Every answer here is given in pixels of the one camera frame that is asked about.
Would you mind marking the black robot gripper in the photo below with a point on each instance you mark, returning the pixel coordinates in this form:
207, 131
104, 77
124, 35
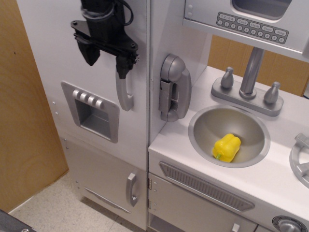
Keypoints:
107, 35

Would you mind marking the silver freezer door handle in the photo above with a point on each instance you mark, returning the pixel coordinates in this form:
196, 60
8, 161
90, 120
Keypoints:
130, 196

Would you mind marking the silver toy wall phone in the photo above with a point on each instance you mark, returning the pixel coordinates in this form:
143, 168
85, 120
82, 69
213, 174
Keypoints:
175, 89

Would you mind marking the white toy oven door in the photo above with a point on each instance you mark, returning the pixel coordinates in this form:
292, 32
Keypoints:
174, 209

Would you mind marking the white toy kitchen cabinet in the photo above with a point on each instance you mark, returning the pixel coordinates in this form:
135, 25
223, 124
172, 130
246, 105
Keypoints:
278, 185

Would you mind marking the silver toy faucet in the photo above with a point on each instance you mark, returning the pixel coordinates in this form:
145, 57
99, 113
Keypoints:
245, 93

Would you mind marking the silver oven vent panel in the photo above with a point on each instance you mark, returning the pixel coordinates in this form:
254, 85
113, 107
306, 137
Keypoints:
206, 188

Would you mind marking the white toy fridge door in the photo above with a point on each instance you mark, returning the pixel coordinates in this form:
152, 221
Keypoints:
58, 58

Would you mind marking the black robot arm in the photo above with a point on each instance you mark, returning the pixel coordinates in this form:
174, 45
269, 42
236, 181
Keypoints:
104, 9

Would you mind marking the silver oven knob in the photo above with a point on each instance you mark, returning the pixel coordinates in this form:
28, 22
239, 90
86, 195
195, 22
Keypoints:
288, 224

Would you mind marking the silver fridge door handle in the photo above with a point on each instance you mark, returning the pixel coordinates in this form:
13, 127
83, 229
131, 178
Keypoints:
125, 100

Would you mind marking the silver round sink bowl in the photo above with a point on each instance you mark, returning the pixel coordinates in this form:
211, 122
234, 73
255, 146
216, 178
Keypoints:
211, 124

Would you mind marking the black case corner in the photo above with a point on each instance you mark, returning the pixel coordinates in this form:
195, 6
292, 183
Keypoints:
9, 223

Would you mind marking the wooden board panel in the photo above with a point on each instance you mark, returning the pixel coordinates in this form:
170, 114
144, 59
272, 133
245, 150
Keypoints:
31, 156

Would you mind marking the white toy freezer door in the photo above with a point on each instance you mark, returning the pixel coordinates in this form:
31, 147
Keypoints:
101, 178

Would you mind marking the yellow toy bell pepper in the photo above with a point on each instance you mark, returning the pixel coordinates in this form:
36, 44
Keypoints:
226, 148

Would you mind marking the white toy microwave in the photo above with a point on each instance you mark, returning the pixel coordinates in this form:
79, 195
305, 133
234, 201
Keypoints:
279, 26

